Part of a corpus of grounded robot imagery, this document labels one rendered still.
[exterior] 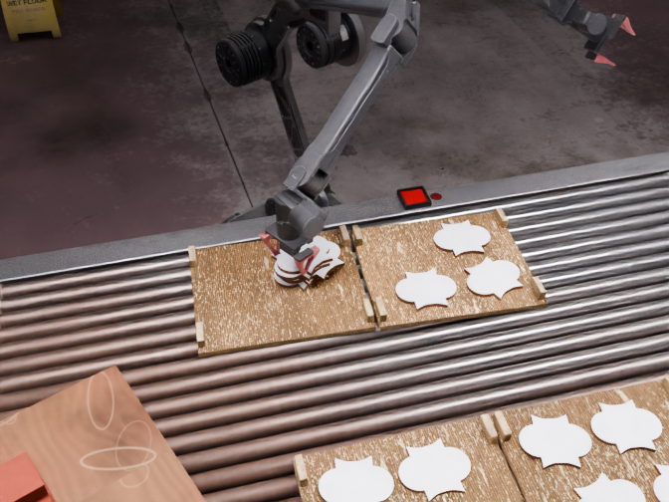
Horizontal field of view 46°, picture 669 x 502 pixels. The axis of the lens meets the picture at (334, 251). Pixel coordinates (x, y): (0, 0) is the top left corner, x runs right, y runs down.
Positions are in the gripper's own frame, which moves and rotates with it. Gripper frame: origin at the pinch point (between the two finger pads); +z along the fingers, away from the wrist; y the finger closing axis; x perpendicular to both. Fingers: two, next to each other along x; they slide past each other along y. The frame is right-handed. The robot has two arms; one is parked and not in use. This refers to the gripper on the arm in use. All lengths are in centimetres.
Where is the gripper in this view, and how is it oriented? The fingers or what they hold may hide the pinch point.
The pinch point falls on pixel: (290, 261)
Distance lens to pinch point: 190.1
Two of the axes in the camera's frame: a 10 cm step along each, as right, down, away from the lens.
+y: -7.1, -4.7, 5.2
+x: -7.0, 4.7, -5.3
